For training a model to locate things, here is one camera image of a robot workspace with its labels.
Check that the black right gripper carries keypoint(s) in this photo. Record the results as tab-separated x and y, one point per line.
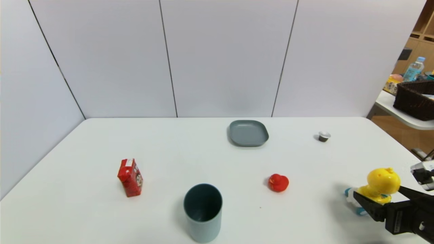
398	217

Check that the yellow duck toy car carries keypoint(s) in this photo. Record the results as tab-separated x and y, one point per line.
383	179

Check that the white floor object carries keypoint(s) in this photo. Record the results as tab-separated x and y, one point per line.
418	153

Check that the grey square dish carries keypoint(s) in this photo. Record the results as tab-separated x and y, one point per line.
248	133

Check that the white side table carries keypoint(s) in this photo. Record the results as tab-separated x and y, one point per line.
388	100

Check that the dark woven basket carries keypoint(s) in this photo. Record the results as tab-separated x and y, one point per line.
413	100

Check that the red rubber duck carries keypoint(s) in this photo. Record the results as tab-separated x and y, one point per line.
278	183

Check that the yellow snack package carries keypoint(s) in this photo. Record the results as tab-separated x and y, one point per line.
392	84

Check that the clear plastic water bottle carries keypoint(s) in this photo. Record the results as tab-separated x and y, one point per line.
413	69

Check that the wooden shelf unit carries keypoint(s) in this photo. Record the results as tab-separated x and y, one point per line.
422	45

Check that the grey-blue plastic cup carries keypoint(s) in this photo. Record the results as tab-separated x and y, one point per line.
202	217

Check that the red milk carton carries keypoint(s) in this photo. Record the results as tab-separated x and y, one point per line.
130	178

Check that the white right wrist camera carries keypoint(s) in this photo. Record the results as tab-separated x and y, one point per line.
423	174

